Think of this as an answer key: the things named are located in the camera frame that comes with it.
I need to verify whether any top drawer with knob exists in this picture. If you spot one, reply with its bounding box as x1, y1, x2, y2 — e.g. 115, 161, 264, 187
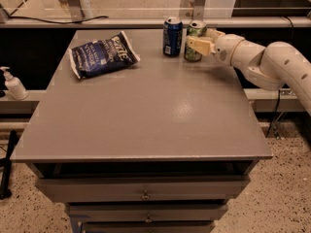
36, 176, 250, 203

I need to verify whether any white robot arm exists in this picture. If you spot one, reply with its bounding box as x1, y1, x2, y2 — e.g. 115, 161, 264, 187
187, 29, 311, 115

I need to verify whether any black stand leg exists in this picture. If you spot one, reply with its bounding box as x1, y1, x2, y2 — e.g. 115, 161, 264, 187
0, 130, 17, 200

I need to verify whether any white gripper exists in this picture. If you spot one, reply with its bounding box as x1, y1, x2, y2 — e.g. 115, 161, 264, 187
187, 28, 245, 66

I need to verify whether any green soda can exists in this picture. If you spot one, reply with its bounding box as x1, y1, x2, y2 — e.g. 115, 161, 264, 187
184, 20, 207, 62

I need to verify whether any white pump bottle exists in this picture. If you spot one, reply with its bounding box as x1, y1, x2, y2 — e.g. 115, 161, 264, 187
0, 67, 28, 100

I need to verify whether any black cable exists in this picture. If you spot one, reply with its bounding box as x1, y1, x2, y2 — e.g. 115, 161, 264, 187
8, 0, 110, 25

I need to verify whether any drawer with knob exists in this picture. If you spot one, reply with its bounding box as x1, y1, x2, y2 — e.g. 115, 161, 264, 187
36, 176, 250, 203
66, 203, 227, 222

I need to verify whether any blue chip bag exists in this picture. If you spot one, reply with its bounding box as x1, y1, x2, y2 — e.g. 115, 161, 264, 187
69, 31, 140, 79

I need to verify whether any grey drawer cabinet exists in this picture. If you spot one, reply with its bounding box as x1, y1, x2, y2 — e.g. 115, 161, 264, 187
13, 30, 271, 233

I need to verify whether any blue pepsi can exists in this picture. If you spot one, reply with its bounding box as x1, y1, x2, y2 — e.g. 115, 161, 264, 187
162, 17, 183, 57

